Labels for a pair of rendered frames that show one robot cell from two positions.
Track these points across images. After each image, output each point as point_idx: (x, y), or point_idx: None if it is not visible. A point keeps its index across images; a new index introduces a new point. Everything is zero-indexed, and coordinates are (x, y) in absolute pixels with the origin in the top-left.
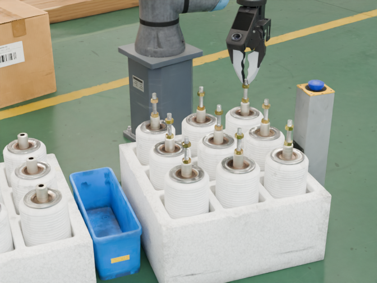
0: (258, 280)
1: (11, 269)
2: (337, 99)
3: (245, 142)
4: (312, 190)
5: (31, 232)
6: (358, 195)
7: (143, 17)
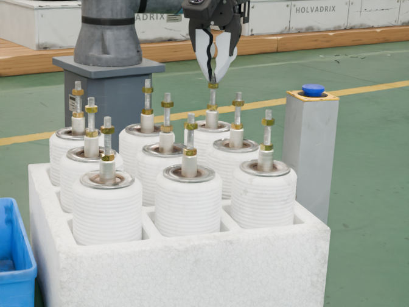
0: None
1: None
2: (349, 159)
3: (207, 157)
4: (303, 222)
5: None
6: (374, 260)
7: (85, 12)
